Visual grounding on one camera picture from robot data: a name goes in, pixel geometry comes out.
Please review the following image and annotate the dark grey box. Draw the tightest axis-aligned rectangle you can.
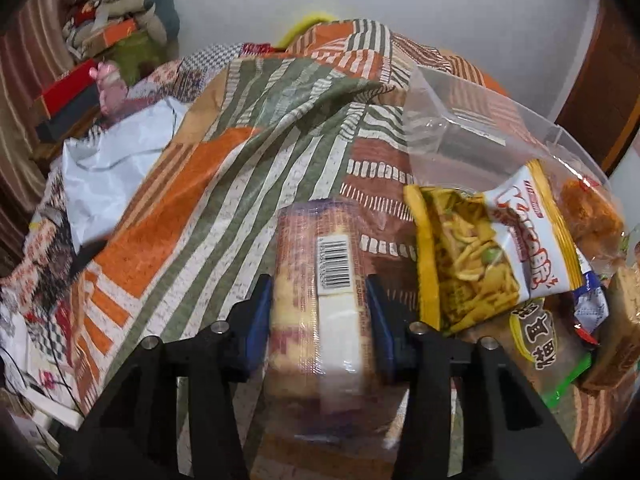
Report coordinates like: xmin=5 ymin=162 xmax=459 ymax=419
xmin=35 ymin=85 xmax=103 ymax=143

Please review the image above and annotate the checkered floral patchwork quilt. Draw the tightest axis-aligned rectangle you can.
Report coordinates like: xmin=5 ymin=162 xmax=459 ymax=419
xmin=0 ymin=42 xmax=281 ymax=411

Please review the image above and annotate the yellow fried strips snack packet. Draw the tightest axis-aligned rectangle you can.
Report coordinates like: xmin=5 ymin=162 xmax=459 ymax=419
xmin=404 ymin=160 xmax=598 ymax=337

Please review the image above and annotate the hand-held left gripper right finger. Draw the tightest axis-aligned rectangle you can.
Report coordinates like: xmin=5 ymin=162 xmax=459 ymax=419
xmin=364 ymin=275 xmax=583 ymax=480

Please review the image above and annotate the yellow foam tube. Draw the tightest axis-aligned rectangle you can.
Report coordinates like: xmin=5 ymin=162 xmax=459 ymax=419
xmin=275 ymin=10 xmax=341 ymax=48

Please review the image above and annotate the green bag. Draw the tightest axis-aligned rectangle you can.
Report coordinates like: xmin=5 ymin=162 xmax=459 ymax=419
xmin=112 ymin=30 xmax=166 ymax=86

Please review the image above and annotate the orange green striped patchwork blanket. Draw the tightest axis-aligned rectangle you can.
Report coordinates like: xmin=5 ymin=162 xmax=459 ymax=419
xmin=70 ymin=19 xmax=626 ymax=463

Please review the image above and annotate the clear plastic container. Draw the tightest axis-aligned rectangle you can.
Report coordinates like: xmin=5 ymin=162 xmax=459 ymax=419
xmin=402 ymin=65 xmax=640 ymax=453

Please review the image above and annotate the wooden side table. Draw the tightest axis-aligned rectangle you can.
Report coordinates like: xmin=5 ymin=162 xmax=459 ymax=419
xmin=30 ymin=105 xmax=106 ymax=161

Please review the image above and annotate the pink rabbit toy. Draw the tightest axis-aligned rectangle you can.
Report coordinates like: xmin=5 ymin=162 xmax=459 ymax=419
xmin=89 ymin=61 xmax=131 ymax=121

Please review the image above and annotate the tan bread packet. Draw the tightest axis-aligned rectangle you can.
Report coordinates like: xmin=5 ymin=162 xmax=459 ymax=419
xmin=580 ymin=265 xmax=640 ymax=391

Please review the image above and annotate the brown packet with yellow label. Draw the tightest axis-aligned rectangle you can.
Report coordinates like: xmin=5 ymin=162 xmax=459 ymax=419
xmin=465 ymin=295 xmax=593 ymax=391

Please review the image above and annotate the blue foil snack packet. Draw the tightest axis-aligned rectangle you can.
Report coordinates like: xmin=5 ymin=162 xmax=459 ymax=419
xmin=572 ymin=260 xmax=611 ymax=343

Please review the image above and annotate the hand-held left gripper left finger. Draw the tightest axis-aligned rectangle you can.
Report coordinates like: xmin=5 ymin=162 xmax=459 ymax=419
xmin=57 ymin=274 xmax=275 ymax=480

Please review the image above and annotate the clear-wrapped biscuit packet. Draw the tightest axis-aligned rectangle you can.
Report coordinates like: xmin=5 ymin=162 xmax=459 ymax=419
xmin=267 ymin=199 xmax=406 ymax=441

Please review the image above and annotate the green snack packet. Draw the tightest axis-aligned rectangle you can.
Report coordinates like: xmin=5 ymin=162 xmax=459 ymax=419
xmin=542 ymin=355 xmax=593 ymax=408

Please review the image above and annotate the wooden door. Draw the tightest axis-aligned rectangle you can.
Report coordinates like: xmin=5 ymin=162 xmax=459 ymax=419
xmin=555 ymin=0 xmax=640 ymax=173

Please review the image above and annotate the brown striped curtain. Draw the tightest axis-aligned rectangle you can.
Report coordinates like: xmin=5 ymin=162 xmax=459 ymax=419
xmin=0 ymin=0 xmax=91 ymax=271

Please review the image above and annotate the pile of patterned fabrics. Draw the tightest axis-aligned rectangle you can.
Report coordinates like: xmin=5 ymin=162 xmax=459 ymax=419
xmin=62 ymin=0 xmax=168 ymax=46

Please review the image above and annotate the red box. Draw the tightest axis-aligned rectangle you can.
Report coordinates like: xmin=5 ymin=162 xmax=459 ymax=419
xmin=41 ymin=58 xmax=101 ymax=116

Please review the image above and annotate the white cloth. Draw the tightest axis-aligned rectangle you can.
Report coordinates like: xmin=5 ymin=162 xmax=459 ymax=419
xmin=60 ymin=97 xmax=191 ymax=256

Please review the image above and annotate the grey-blue cushion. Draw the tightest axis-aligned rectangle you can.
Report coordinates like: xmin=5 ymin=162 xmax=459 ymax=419
xmin=135 ymin=0 xmax=181 ymax=41

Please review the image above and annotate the orange fried snack packet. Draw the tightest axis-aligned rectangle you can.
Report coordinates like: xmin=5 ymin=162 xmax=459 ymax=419
xmin=557 ymin=175 xmax=626 ymax=256

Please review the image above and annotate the orange cardboard box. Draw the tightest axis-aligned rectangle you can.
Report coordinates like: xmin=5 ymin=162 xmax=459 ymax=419
xmin=82 ymin=19 xmax=141 ymax=56

